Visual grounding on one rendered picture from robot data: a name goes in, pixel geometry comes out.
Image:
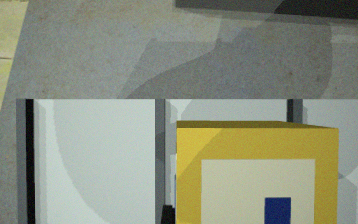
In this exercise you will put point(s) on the yellow butter carton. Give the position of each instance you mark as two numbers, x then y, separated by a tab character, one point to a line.
255	172

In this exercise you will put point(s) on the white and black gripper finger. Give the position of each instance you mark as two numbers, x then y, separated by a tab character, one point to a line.
168	214

